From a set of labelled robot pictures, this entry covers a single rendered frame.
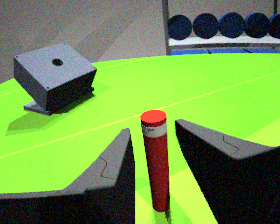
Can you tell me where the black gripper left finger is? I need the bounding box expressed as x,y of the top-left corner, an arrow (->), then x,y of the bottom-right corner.
0,128 -> 135,224

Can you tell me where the red peg with white band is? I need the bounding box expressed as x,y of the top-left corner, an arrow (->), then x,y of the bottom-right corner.
140,109 -> 171,212

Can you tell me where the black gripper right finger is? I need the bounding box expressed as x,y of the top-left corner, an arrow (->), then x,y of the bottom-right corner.
175,119 -> 280,224

